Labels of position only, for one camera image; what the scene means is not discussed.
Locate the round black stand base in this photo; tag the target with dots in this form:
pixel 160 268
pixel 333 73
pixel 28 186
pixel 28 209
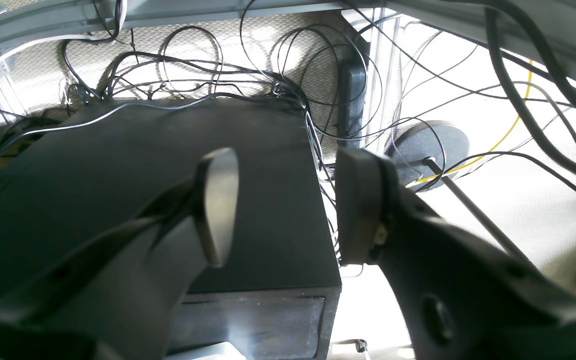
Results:
pixel 422 150

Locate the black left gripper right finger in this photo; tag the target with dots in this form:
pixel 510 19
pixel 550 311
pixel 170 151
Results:
pixel 461 297

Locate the aluminium frame post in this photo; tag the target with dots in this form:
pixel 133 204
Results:
pixel 383 78

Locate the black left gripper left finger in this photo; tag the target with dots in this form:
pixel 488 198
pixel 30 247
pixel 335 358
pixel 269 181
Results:
pixel 115 295

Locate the black computer tower case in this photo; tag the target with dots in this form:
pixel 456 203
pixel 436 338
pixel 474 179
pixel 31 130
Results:
pixel 276 296

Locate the black power strip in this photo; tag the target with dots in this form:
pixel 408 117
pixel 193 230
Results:
pixel 351 96

